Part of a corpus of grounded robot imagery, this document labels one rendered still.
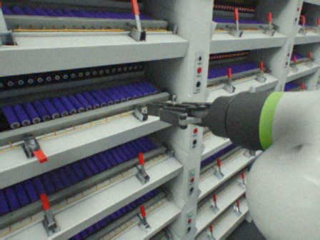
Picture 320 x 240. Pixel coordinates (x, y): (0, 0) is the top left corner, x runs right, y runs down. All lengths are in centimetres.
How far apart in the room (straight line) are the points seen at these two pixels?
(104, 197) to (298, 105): 51
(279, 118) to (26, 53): 40
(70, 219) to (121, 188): 15
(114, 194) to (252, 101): 46
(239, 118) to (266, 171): 15
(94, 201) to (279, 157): 52
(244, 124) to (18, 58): 37
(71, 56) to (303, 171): 41
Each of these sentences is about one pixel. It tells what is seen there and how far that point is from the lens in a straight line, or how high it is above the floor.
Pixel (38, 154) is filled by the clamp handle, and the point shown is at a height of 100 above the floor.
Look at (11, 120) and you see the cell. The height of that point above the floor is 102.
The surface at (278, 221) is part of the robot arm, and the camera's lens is 21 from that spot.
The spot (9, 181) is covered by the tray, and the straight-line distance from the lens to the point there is 51.
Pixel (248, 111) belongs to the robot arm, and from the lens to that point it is 34.
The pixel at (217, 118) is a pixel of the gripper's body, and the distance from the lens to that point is 38.
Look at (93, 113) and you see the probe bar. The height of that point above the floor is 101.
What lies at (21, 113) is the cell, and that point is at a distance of 57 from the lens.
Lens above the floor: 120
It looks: 22 degrees down
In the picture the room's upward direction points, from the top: straight up
